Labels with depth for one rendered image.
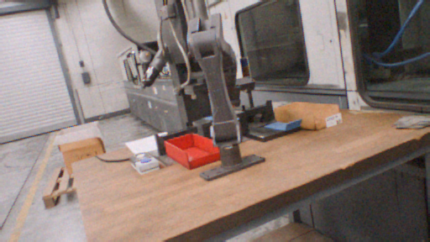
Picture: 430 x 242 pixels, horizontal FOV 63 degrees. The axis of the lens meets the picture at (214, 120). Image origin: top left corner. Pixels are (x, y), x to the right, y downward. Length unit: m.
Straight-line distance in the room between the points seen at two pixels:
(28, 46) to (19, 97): 1.36
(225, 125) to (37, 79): 9.66
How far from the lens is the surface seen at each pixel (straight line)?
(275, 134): 1.30
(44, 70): 10.52
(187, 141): 1.38
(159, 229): 0.81
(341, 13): 1.62
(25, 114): 10.61
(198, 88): 1.37
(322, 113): 1.45
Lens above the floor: 1.25
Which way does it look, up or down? 11 degrees down
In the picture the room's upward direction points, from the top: 12 degrees counter-clockwise
